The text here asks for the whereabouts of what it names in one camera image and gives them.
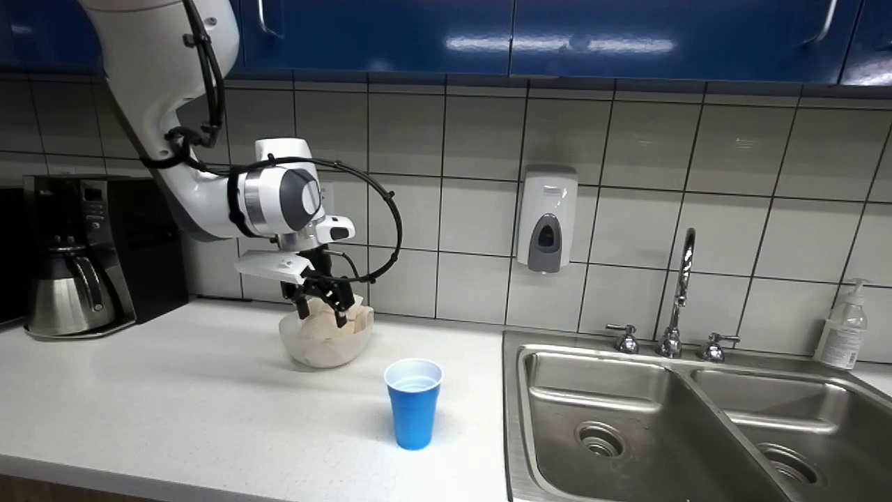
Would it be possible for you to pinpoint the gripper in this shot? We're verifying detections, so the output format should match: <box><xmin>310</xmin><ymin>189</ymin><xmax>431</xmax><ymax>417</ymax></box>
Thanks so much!
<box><xmin>281</xmin><ymin>245</ymin><xmax>357</xmax><ymax>329</ymax></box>

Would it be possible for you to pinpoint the double steel sink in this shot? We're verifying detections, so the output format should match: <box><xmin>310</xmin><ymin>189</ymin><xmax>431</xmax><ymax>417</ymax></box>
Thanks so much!
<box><xmin>502</xmin><ymin>329</ymin><xmax>892</xmax><ymax>502</ymax></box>

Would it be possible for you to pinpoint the blue plastic cup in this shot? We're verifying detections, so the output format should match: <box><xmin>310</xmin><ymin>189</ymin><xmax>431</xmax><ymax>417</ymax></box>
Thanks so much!
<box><xmin>384</xmin><ymin>358</ymin><xmax>445</xmax><ymax>451</ymax></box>

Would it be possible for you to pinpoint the white wall soap dispenser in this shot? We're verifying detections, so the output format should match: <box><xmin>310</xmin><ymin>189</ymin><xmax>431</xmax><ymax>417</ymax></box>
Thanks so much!
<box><xmin>516</xmin><ymin>166</ymin><xmax>579</xmax><ymax>274</ymax></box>

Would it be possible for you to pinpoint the black appliance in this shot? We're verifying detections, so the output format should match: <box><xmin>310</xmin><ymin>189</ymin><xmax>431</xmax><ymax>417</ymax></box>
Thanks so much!
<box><xmin>0</xmin><ymin>184</ymin><xmax>30</xmax><ymax>328</ymax></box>

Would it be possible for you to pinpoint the blue cabinet door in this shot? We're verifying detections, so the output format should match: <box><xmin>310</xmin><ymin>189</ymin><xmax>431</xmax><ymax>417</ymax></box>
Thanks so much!
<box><xmin>511</xmin><ymin>0</ymin><xmax>863</xmax><ymax>85</ymax></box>
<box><xmin>839</xmin><ymin>0</ymin><xmax>892</xmax><ymax>88</ymax></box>
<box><xmin>236</xmin><ymin>0</ymin><xmax>516</xmax><ymax>77</ymax></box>
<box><xmin>0</xmin><ymin>0</ymin><xmax>107</xmax><ymax>75</ymax></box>

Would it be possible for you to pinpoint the clear plastic bowl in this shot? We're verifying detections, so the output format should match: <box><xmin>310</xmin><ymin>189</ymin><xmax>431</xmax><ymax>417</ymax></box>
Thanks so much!
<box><xmin>279</xmin><ymin>305</ymin><xmax>376</xmax><ymax>370</ymax></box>

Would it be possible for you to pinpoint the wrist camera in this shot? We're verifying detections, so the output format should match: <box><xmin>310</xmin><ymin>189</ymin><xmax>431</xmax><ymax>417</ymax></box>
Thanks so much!
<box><xmin>234</xmin><ymin>252</ymin><xmax>315</xmax><ymax>286</ymax></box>

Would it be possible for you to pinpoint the black and steel coffee maker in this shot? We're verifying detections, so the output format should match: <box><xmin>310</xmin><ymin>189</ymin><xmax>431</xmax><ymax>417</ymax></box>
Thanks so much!
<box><xmin>22</xmin><ymin>174</ymin><xmax>190</xmax><ymax>342</ymax></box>

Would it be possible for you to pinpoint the clear pump bottle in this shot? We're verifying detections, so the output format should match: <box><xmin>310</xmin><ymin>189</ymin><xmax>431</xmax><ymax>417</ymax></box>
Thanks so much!
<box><xmin>813</xmin><ymin>277</ymin><xmax>870</xmax><ymax>371</ymax></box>

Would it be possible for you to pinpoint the steel coffee carafe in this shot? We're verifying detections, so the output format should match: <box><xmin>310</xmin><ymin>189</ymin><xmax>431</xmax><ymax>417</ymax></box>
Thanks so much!
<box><xmin>27</xmin><ymin>239</ymin><xmax>116</xmax><ymax>337</ymax></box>

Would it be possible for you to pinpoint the steel cabinet door handle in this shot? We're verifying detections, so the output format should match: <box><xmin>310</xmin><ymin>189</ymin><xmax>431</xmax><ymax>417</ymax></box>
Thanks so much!
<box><xmin>801</xmin><ymin>0</ymin><xmax>840</xmax><ymax>47</ymax></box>
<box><xmin>256</xmin><ymin>0</ymin><xmax>284</xmax><ymax>40</ymax></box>

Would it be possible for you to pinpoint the chrome tap lever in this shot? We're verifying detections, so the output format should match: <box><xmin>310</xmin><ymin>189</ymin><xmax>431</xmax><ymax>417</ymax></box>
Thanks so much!
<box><xmin>605</xmin><ymin>323</ymin><xmax>641</xmax><ymax>355</ymax></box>
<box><xmin>700</xmin><ymin>332</ymin><xmax>742</xmax><ymax>364</ymax></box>

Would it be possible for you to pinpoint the blue wall cabinet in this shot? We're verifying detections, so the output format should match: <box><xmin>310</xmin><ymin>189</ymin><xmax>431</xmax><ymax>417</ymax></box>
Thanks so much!
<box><xmin>0</xmin><ymin>0</ymin><xmax>892</xmax><ymax>89</ymax></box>

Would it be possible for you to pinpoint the chrome tap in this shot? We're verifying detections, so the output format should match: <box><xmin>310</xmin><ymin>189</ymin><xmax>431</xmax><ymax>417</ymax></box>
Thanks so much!
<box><xmin>655</xmin><ymin>227</ymin><xmax>698</xmax><ymax>360</ymax></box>

